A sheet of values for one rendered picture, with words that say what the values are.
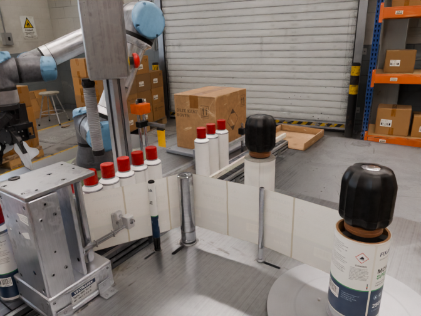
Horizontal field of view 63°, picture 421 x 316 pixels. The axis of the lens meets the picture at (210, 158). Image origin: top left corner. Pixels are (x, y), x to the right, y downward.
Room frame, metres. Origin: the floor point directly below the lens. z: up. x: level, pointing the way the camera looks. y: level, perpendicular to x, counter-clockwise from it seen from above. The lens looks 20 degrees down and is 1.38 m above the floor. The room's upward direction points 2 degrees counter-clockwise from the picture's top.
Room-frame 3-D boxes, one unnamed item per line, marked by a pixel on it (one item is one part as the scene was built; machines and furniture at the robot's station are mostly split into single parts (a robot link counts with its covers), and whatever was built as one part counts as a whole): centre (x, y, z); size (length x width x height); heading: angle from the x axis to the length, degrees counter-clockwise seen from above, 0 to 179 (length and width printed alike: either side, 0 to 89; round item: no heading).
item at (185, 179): (0.76, 0.06, 0.97); 0.05 x 0.05 x 0.19
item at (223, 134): (1.24, -0.04, 0.98); 0.05 x 0.05 x 0.20
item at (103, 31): (0.95, 0.27, 1.38); 0.17 x 0.10 x 0.19; 19
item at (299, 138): (1.79, -0.45, 0.85); 0.30 x 0.26 x 0.04; 144
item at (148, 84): (5.29, 1.32, 0.57); 1.20 x 0.85 x 1.14; 156
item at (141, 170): (0.89, 0.20, 0.98); 0.05 x 0.05 x 0.20
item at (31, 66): (1.11, 0.54, 1.30); 0.11 x 0.11 x 0.08; 33
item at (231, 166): (1.20, -0.06, 0.91); 1.07 x 0.01 x 0.02; 144
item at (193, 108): (1.73, -0.01, 0.99); 0.30 x 0.24 x 0.27; 146
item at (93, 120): (0.91, 0.31, 1.18); 0.04 x 0.04 x 0.21
